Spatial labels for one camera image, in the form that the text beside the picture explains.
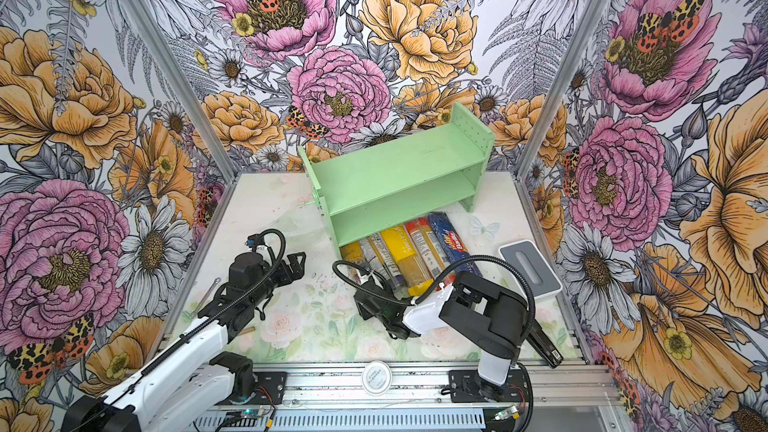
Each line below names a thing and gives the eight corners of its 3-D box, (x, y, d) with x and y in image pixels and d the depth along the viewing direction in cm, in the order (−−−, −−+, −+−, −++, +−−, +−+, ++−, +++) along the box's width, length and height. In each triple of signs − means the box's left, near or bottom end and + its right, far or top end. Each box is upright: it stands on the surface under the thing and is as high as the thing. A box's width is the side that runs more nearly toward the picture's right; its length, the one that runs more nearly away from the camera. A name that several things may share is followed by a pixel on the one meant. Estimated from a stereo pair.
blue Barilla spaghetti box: (455, 283, 95) (458, 275, 90) (427, 223, 109) (428, 214, 105) (474, 277, 96) (478, 269, 92) (444, 219, 111) (446, 210, 107)
